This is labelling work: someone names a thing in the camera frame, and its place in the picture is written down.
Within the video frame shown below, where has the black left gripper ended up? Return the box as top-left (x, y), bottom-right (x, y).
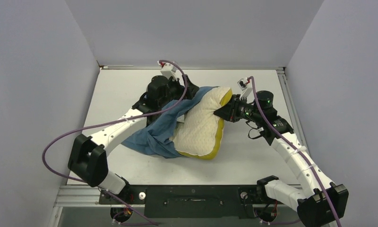
top-left (158, 75), bottom-right (198, 108)

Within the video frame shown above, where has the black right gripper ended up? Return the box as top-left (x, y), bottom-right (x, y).
top-left (215, 94), bottom-right (263, 123)

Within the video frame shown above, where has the yellow white pillow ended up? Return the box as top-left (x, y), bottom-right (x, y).
top-left (170, 87), bottom-right (232, 160)

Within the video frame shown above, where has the blue pillowcase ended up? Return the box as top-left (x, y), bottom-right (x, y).
top-left (121, 87), bottom-right (214, 158)

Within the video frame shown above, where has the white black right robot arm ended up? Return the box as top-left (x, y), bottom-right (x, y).
top-left (214, 90), bottom-right (349, 227)

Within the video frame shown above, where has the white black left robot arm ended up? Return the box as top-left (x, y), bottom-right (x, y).
top-left (68, 75), bottom-right (199, 203)

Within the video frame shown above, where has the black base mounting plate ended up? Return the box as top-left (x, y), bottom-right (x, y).
top-left (99, 184), bottom-right (276, 218)

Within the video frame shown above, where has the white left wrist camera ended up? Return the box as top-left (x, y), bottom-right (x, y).
top-left (158, 61), bottom-right (177, 81)

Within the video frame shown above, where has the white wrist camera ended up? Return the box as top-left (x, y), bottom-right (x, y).
top-left (237, 77), bottom-right (252, 100)
top-left (158, 61), bottom-right (177, 81)

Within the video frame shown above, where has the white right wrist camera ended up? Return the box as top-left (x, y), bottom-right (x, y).
top-left (237, 77), bottom-right (252, 100)

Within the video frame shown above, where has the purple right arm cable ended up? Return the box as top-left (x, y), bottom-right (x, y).
top-left (247, 76), bottom-right (343, 227)

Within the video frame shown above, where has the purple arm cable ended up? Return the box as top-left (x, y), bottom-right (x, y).
top-left (247, 76), bottom-right (343, 227)
top-left (42, 60), bottom-right (189, 226)

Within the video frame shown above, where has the aluminium frame rail right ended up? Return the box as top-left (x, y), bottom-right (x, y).
top-left (276, 67), bottom-right (310, 155)

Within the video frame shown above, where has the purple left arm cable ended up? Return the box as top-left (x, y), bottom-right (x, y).
top-left (42, 60), bottom-right (189, 226)

